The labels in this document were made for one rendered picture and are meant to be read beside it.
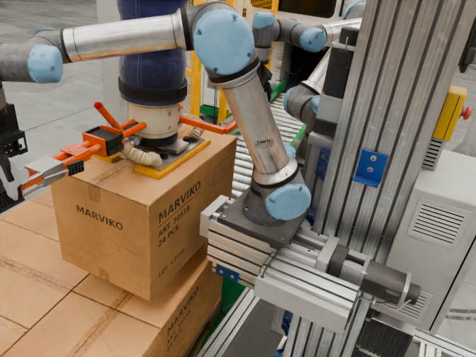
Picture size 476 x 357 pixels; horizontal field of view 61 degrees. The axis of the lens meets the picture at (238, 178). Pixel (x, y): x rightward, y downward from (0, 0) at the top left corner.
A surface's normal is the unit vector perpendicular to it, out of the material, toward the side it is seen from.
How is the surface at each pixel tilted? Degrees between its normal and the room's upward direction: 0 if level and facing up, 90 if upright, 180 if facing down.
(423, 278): 90
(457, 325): 0
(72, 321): 0
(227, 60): 83
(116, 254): 90
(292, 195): 97
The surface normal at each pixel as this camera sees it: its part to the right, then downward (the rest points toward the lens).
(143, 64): -0.04, 0.27
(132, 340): 0.09, -0.86
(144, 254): -0.44, 0.42
